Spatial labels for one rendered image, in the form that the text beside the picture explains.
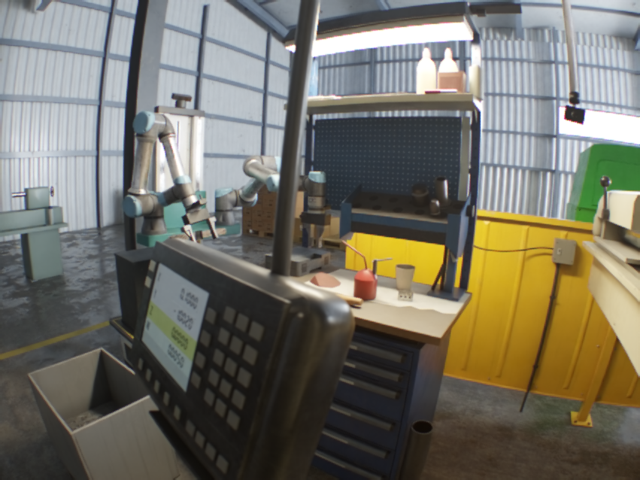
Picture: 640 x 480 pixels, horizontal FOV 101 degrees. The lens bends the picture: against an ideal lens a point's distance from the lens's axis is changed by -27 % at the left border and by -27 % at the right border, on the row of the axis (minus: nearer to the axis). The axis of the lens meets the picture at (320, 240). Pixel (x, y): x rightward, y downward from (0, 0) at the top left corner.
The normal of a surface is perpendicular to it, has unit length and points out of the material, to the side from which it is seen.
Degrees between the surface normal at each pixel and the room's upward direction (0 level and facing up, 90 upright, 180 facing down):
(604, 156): 84
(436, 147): 90
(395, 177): 90
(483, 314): 90
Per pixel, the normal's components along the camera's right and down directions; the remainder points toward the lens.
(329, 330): 0.65, 0.04
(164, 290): -0.66, -0.23
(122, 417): 0.86, 0.13
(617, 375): -0.51, 0.14
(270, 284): -0.15, -0.92
